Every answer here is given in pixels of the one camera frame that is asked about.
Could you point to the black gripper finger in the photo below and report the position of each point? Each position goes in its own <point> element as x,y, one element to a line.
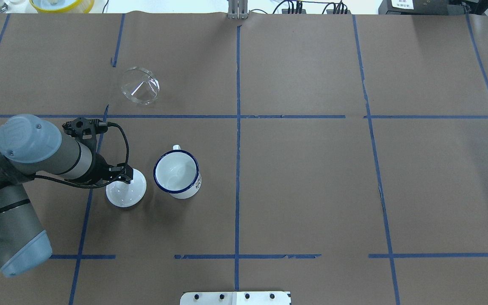
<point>127,173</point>
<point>125,179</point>

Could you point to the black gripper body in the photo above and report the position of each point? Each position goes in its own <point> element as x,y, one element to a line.
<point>99,167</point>

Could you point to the white mug lid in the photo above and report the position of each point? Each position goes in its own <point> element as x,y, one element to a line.
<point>124,195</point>

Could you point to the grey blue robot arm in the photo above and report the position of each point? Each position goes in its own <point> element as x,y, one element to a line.
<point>33,148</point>

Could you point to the white enamel mug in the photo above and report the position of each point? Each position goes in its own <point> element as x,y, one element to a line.
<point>177,173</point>

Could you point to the yellow tape roll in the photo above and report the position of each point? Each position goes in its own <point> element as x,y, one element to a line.
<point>62,6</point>

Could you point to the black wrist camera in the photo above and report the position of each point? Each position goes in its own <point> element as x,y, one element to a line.
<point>83,128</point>

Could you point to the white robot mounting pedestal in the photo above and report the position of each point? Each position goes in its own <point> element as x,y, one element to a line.
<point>236,298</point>

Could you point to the aluminium frame post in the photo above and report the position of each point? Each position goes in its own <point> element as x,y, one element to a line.
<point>238,9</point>

